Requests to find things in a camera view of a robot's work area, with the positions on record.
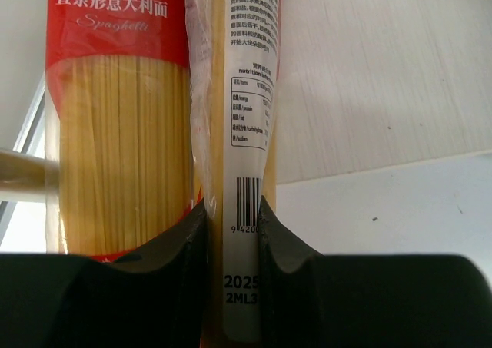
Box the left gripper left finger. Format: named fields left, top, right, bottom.
left=1, top=204, right=207, bottom=347

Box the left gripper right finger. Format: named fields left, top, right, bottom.
left=258, top=201, right=491, bottom=347

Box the red spaghetti pack with barcode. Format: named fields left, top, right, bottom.
left=185, top=0, right=281, bottom=347

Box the red spaghetti pack on shelf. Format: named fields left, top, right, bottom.
left=45, top=0, right=193, bottom=262

